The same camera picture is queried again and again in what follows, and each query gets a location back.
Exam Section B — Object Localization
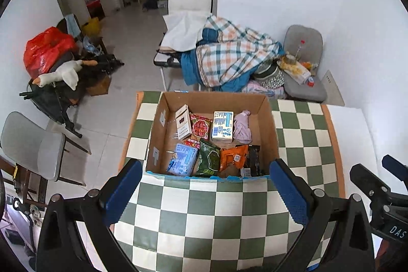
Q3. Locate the plaid blanket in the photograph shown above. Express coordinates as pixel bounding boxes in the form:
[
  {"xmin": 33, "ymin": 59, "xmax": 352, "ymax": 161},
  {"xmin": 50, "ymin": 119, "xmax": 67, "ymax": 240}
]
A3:
[{"xmin": 180, "ymin": 14, "xmax": 285, "ymax": 93}]

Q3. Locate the light blue towel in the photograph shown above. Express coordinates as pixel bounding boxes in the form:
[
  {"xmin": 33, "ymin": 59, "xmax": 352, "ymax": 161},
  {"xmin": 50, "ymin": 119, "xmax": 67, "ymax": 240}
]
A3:
[{"xmin": 64, "ymin": 14, "xmax": 80, "ymax": 37}]

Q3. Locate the white goose plush toy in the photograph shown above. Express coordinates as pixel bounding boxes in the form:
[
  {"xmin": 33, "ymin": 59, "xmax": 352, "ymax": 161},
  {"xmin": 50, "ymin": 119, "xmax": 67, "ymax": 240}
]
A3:
[{"xmin": 34, "ymin": 60, "xmax": 98, "ymax": 91}]

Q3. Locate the black white patterned bag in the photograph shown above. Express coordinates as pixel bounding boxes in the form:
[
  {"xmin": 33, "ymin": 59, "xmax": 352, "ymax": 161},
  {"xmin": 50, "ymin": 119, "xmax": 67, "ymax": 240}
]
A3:
[{"xmin": 253, "ymin": 63, "xmax": 285, "ymax": 89}]

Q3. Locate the yellow snack bag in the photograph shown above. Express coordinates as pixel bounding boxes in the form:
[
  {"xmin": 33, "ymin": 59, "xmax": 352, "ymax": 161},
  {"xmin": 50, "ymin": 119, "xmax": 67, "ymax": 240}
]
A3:
[{"xmin": 278, "ymin": 57, "xmax": 312, "ymax": 83}]

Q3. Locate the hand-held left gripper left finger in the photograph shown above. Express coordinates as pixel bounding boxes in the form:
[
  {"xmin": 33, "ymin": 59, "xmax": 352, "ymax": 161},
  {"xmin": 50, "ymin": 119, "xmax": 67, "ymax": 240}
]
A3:
[{"xmin": 36, "ymin": 158, "xmax": 143, "ymax": 272}]

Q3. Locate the wooden rack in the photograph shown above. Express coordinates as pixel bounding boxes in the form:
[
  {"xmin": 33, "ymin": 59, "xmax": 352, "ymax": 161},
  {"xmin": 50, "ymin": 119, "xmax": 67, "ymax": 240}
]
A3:
[{"xmin": 0, "ymin": 155, "xmax": 49, "ymax": 206}]

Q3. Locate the small brown cardboard box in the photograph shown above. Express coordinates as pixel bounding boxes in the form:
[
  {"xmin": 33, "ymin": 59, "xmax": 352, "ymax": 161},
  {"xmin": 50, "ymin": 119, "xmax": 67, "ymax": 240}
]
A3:
[{"xmin": 86, "ymin": 74, "xmax": 112, "ymax": 97}]

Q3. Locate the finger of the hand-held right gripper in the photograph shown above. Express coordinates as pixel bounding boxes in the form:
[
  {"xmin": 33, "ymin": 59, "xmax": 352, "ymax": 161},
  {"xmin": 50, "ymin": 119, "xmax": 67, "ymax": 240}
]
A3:
[
  {"xmin": 349, "ymin": 164, "xmax": 391, "ymax": 206},
  {"xmin": 381, "ymin": 154, "xmax": 408, "ymax": 180}
]

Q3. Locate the grey padded chair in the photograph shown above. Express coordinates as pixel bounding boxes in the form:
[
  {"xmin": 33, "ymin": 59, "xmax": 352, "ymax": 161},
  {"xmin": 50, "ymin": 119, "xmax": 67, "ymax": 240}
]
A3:
[{"xmin": 0, "ymin": 111, "xmax": 92, "ymax": 187}]

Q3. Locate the light blue tissue pack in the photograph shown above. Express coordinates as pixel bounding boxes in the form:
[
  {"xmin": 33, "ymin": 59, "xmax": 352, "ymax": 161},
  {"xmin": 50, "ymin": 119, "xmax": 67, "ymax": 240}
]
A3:
[{"xmin": 166, "ymin": 141, "xmax": 199, "ymax": 177}]

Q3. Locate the folding bed frame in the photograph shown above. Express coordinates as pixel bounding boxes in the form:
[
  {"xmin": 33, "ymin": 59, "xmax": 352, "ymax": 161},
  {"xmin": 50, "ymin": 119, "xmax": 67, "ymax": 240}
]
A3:
[{"xmin": 152, "ymin": 48, "xmax": 186, "ymax": 92}]

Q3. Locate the black folded stroller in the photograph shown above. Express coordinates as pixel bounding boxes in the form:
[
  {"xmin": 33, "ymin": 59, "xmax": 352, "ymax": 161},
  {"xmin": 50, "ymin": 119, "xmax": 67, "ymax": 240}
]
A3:
[{"xmin": 19, "ymin": 53, "xmax": 125, "ymax": 139}]

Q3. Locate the grey cushioned chair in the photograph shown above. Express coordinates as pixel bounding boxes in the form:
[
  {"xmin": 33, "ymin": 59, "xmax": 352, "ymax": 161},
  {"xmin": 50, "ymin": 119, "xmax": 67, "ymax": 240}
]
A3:
[{"xmin": 282, "ymin": 24, "xmax": 328, "ymax": 102}]

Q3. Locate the green white checkered tablecloth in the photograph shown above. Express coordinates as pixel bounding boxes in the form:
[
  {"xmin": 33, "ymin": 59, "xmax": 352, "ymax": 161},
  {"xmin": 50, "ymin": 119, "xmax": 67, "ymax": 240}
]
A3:
[{"xmin": 113, "ymin": 90, "xmax": 347, "ymax": 271}]

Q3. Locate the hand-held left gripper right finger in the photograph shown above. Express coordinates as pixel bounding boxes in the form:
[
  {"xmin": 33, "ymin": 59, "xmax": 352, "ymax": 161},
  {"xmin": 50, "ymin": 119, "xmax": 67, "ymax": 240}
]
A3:
[{"xmin": 269, "ymin": 158, "xmax": 375, "ymax": 272}]

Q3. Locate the red snack packet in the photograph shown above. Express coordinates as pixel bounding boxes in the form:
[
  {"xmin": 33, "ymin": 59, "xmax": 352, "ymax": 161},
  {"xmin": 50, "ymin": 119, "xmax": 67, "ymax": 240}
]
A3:
[{"xmin": 188, "ymin": 113, "xmax": 214, "ymax": 149}]

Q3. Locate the clear plastic bottle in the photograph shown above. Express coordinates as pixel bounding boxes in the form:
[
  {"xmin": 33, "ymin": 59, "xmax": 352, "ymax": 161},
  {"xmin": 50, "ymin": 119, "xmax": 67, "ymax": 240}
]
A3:
[{"xmin": 295, "ymin": 40, "xmax": 307, "ymax": 60}]

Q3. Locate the grey flat board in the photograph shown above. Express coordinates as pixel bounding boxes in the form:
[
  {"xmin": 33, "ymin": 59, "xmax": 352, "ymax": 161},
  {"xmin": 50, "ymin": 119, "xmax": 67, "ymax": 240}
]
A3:
[{"xmin": 320, "ymin": 69, "xmax": 345, "ymax": 106}]

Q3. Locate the black snack packet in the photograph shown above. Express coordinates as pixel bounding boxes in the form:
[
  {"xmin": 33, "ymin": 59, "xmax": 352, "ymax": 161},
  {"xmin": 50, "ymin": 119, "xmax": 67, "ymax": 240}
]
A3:
[{"xmin": 240, "ymin": 145, "xmax": 264, "ymax": 178}]

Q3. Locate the person's dark fleece clothing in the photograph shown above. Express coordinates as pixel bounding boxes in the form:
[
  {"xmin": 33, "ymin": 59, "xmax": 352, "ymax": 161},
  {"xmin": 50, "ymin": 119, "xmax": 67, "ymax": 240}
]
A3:
[{"xmin": 237, "ymin": 265, "xmax": 287, "ymax": 272}]

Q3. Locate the white red cigarette pack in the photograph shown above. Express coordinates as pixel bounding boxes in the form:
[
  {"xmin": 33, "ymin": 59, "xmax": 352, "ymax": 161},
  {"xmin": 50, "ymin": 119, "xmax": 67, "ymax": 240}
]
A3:
[{"xmin": 175, "ymin": 104, "xmax": 194, "ymax": 140}]

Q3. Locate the orange cartoon snack packet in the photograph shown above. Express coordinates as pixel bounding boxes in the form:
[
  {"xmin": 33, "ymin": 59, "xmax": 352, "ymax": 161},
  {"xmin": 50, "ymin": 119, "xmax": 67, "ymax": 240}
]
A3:
[{"xmin": 218, "ymin": 145, "xmax": 249, "ymax": 173}]

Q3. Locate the green snack packet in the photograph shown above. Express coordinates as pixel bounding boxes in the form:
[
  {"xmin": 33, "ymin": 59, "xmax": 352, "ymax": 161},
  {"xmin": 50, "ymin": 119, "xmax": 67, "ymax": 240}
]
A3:
[{"xmin": 193, "ymin": 138, "xmax": 221, "ymax": 178}]

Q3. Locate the white blue carton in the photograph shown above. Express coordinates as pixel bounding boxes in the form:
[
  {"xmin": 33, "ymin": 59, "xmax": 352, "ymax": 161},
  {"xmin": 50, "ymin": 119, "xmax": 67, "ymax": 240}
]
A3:
[{"xmin": 211, "ymin": 111, "xmax": 234, "ymax": 143}]

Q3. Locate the red plastic bag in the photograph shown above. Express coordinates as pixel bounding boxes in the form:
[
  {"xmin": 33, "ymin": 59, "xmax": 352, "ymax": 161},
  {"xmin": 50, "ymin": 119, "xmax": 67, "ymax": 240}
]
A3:
[{"xmin": 23, "ymin": 26, "xmax": 78, "ymax": 80}]

